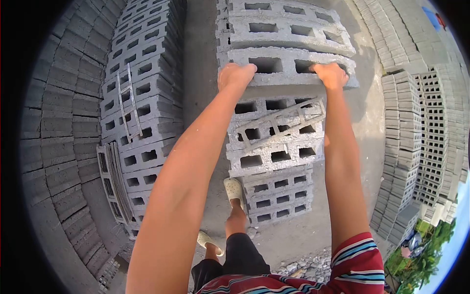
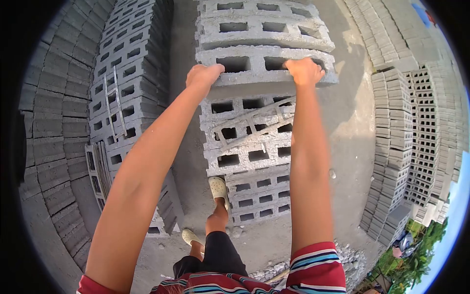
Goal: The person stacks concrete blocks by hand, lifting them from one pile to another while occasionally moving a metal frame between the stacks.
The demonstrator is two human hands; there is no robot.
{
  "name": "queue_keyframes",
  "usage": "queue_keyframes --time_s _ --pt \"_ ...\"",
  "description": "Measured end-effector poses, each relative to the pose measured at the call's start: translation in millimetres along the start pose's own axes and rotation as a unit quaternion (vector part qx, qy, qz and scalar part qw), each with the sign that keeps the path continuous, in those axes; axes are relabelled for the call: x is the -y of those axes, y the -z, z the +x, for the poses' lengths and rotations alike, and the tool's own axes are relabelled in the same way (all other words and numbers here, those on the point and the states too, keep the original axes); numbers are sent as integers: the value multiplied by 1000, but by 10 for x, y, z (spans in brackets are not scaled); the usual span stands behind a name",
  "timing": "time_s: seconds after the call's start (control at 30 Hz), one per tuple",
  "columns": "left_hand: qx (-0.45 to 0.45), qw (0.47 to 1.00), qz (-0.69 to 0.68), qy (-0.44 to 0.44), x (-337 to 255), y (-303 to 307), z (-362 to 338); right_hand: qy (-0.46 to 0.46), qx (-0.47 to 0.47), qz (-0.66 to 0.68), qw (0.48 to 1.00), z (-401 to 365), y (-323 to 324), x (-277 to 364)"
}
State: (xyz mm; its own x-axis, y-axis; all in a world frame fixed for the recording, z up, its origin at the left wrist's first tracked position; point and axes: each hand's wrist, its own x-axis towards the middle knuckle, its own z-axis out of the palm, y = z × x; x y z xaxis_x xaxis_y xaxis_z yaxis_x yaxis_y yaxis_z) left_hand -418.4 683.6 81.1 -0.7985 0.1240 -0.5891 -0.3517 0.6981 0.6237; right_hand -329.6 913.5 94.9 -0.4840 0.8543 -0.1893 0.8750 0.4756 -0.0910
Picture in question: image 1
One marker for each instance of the person's right hand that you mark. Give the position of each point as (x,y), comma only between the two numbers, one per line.
(332,76)

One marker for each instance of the person's left hand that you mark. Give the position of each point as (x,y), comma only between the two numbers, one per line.
(233,76)

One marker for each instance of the person's left thumb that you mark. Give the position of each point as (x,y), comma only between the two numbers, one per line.
(249,68)

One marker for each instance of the person's right thumb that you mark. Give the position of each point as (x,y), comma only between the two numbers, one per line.
(316,68)

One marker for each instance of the grey hollow concrete block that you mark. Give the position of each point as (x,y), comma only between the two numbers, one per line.
(286,66)

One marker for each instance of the stack of hollow concrete blocks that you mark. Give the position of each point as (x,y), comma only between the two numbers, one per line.
(275,158)

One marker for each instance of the rows of pale concrete blocks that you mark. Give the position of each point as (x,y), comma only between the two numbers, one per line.
(411,33)

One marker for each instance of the long row of hollow blocks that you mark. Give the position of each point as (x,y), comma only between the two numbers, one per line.
(147,92)

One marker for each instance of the stack of solid concrete blocks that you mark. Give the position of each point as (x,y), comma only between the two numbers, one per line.
(400,147)

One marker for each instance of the tall stack of hollow blocks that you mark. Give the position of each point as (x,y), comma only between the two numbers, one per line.
(433,132)

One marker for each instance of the leaning bundle of metal frames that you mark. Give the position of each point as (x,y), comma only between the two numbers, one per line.
(113,183)

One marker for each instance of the person's legs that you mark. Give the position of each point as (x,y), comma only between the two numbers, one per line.
(238,253)

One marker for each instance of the pile of grey rubble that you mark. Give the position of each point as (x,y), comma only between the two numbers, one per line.
(306,266)

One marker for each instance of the person's body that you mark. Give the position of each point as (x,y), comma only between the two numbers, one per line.
(352,266)

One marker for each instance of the green plants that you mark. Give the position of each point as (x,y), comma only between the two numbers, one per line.
(422,261)

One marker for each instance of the grey ladder-shaped metal frame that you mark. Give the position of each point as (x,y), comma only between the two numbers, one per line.
(279,123)
(129,103)

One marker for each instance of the wall of solid grey blocks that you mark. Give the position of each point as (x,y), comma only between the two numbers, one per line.
(62,128)

